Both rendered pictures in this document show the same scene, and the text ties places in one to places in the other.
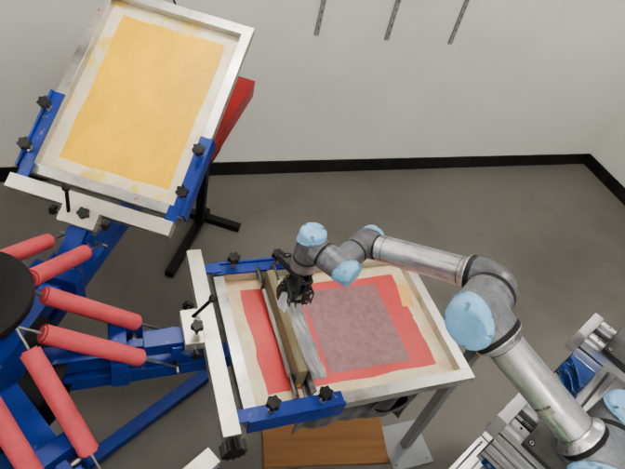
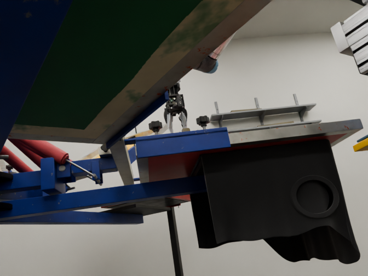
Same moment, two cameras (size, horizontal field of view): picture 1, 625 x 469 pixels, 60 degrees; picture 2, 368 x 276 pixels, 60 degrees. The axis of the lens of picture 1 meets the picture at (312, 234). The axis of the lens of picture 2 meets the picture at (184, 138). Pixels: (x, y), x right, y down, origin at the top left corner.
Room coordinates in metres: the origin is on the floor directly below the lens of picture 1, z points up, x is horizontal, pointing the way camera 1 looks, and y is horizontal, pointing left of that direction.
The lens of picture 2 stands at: (-0.12, -0.45, 0.66)
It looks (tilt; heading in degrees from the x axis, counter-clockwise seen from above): 19 degrees up; 20
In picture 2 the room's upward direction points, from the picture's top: 9 degrees counter-clockwise
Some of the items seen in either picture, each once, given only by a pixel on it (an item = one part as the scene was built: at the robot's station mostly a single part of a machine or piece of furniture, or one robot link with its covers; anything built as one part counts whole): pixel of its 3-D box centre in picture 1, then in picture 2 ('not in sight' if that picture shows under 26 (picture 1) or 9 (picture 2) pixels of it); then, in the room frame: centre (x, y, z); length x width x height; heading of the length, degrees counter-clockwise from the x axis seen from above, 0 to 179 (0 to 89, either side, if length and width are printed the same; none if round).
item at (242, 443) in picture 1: (232, 444); not in sight; (0.65, 0.05, 1.02); 0.07 x 0.06 x 0.07; 119
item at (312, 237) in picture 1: (311, 244); not in sight; (1.05, 0.00, 1.42); 0.09 x 0.08 x 0.11; 62
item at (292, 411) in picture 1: (295, 410); (182, 144); (0.82, -0.10, 0.97); 0.30 x 0.05 x 0.07; 119
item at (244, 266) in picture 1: (253, 270); not in sight; (1.30, 0.17, 0.97); 0.30 x 0.05 x 0.07; 119
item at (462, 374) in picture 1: (338, 324); (233, 160); (1.17, -0.17, 0.97); 0.79 x 0.58 x 0.04; 119
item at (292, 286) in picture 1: (299, 282); (173, 98); (1.05, 0.00, 1.26); 0.09 x 0.08 x 0.12; 29
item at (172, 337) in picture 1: (172, 340); (95, 166); (0.90, 0.32, 1.02); 0.17 x 0.06 x 0.05; 119
